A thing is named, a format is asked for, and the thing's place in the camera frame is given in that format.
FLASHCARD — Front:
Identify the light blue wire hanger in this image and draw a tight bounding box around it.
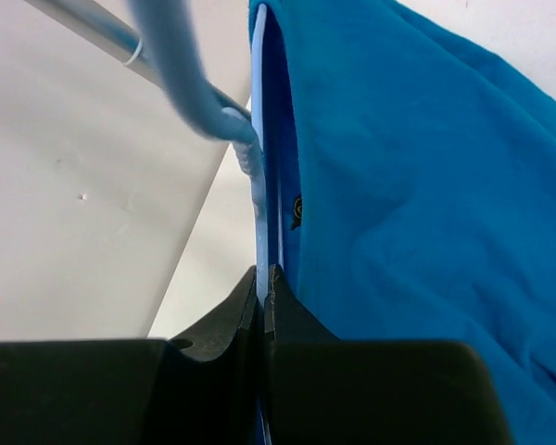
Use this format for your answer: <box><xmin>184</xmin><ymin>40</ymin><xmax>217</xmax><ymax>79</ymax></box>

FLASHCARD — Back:
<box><xmin>120</xmin><ymin>0</ymin><xmax>286</xmax><ymax>445</ymax></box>

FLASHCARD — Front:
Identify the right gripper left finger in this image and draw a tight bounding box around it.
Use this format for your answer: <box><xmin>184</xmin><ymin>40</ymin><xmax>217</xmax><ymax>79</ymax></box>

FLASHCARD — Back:
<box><xmin>0</xmin><ymin>270</ymin><xmax>258</xmax><ymax>444</ymax></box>

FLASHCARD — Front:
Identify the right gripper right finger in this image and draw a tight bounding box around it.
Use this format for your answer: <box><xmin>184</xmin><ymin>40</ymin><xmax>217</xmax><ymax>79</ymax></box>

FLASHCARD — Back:
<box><xmin>263</xmin><ymin>266</ymin><xmax>512</xmax><ymax>444</ymax></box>

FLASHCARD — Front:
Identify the silver clothes rack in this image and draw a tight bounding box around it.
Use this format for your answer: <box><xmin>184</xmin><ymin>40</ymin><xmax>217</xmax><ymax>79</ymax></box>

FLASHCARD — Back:
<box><xmin>26</xmin><ymin>0</ymin><xmax>162</xmax><ymax>87</ymax></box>

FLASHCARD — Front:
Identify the blue t shirt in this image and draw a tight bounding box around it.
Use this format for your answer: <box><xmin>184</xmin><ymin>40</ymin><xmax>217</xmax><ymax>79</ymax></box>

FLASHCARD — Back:
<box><xmin>249</xmin><ymin>1</ymin><xmax>556</xmax><ymax>444</ymax></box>

